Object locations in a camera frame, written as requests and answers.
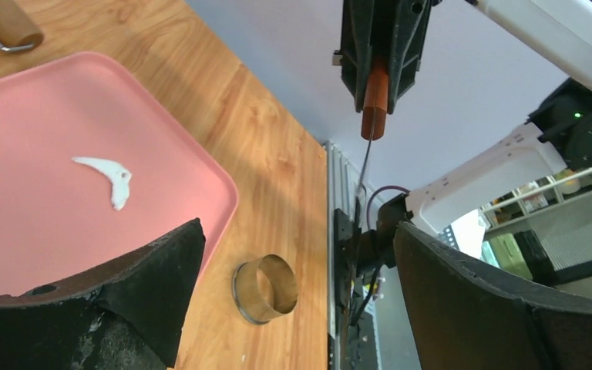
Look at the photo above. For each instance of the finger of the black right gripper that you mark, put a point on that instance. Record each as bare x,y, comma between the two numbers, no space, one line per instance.
355,47
408,33

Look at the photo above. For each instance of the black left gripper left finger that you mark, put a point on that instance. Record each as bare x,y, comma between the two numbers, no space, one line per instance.
127,313

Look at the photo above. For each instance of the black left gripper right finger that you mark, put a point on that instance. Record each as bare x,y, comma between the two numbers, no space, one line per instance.
467,314

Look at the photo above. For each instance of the metal dough scraper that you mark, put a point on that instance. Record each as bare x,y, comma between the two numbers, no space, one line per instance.
375,110

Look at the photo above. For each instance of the small curved dough scrap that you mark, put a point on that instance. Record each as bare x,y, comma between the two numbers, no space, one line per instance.
118,176

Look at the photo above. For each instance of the pink rectangular tray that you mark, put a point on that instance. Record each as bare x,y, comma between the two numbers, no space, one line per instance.
56,219

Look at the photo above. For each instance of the wooden dough roller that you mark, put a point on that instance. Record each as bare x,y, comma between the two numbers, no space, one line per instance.
18,33

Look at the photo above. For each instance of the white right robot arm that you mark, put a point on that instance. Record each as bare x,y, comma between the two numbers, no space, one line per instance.
379,54

